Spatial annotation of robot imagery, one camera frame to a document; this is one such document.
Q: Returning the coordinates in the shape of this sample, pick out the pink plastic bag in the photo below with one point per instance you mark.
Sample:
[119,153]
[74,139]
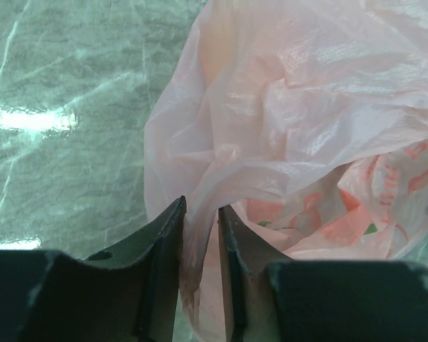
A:
[309,118]

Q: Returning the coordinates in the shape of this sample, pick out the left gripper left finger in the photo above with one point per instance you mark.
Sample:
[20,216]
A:
[126,292]

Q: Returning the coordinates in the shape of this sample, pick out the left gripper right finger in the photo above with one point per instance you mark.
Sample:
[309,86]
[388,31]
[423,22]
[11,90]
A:
[268,296]

